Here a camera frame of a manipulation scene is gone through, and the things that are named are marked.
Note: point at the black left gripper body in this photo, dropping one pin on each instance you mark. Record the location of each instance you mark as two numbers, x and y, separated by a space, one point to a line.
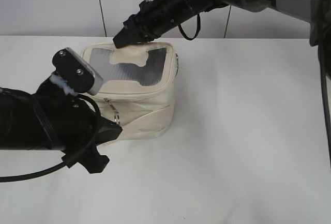
71 123

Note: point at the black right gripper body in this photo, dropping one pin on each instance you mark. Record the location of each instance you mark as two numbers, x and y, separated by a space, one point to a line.
158 16

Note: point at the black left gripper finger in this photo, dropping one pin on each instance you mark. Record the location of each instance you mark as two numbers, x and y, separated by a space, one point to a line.
104 131
90 159

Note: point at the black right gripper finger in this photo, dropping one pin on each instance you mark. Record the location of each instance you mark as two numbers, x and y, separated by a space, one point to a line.
130 36

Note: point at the cream canvas zipper bag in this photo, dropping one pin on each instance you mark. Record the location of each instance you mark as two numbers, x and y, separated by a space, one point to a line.
138 86

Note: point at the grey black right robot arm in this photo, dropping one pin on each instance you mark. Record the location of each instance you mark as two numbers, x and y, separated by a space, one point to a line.
314 12

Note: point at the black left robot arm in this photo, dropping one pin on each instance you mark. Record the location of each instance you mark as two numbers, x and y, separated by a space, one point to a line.
20 129

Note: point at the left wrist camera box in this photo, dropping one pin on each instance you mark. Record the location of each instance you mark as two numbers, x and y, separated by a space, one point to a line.
78 74

